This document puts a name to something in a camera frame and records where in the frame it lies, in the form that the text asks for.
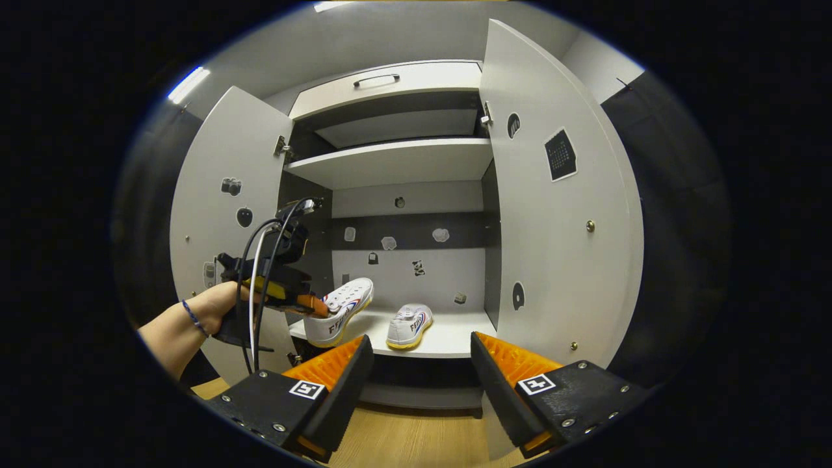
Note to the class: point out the ceiling light strip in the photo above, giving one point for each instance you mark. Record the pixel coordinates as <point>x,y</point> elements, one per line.
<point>188,84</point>

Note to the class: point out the ceiling light panel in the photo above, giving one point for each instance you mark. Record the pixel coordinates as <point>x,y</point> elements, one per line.
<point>328,6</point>

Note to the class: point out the white striped shoe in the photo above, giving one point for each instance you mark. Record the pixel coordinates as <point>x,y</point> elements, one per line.
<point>341,312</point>
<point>406,328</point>

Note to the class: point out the white cabinet drawer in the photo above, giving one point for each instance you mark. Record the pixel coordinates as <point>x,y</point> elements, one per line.
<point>442,78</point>

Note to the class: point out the white shoe cabinet door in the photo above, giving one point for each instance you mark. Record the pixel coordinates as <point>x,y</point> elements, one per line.
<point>559,260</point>
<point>221,149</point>

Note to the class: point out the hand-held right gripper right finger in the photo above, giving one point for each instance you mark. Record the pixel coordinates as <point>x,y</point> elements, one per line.
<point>504,396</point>

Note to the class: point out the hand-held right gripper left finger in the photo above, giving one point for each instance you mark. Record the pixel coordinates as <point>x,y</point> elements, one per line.
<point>344,396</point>

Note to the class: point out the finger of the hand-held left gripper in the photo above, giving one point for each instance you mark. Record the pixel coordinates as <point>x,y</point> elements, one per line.
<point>312,305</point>

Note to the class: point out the white cabinet shelf board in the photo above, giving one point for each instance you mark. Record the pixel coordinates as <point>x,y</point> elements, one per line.
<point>390,166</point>
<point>455,338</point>

